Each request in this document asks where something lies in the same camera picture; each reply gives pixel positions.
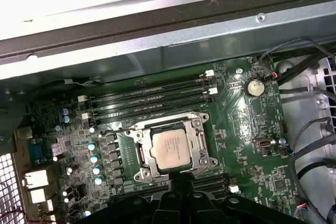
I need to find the green motherboard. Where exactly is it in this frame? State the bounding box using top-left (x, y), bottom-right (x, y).
top-left (26, 53), bottom-right (297, 224)

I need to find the silver port connector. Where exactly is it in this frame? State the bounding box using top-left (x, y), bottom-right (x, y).
top-left (28, 189), bottom-right (55, 206)
top-left (23, 169), bottom-right (51, 190)

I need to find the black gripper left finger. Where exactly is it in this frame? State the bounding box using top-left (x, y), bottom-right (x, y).
top-left (76, 172), bottom-right (184, 224)

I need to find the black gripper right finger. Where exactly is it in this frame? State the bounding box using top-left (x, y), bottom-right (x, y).
top-left (182, 172), bottom-right (302, 224)

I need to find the silver USB port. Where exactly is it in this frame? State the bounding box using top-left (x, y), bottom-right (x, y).
top-left (254, 138), bottom-right (276, 148)

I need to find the round coin battery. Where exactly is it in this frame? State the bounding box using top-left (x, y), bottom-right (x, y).
top-left (245, 77), bottom-right (265, 98)

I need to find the CPU socket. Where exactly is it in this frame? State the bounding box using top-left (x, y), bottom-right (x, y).
top-left (124, 112), bottom-right (220, 187)

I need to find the black PC case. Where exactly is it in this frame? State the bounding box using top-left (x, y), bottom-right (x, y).
top-left (0, 0), bottom-right (336, 224)

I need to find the silver CPU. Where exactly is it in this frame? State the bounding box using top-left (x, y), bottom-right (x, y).
top-left (149, 127), bottom-right (192, 172)

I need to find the thin black wire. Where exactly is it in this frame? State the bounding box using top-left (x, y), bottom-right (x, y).
top-left (258, 37), bottom-right (336, 78)

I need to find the metal socket cover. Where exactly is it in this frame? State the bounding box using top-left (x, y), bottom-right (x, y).
top-left (136, 118), bottom-right (212, 180)

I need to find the black RAM slot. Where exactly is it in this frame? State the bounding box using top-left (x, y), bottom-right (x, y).
top-left (81, 87), bottom-right (218, 121)
top-left (90, 97), bottom-right (214, 128)
top-left (86, 77), bottom-right (215, 111)
top-left (78, 69), bottom-right (216, 103)

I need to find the thick black wire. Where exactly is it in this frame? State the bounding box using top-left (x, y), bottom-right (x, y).
top-left (290, 118), bottom-right (336, 224)

